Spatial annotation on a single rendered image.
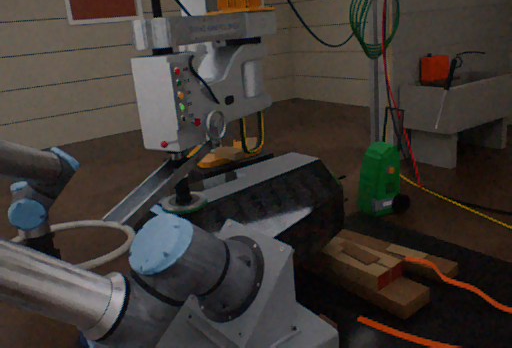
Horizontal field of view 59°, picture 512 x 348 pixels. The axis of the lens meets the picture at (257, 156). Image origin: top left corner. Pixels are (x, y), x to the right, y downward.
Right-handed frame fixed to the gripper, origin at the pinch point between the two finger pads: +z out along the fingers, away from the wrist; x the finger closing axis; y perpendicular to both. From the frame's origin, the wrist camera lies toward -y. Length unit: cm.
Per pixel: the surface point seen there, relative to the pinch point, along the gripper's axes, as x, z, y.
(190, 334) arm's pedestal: -23, 1, 52
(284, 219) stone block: 91, 14, 82
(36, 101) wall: 589, -10, -284
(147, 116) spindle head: 71, -46, 22
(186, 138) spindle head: 67, -35, 39
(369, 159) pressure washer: 239, 21, 161
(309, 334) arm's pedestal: -27, 0, 83
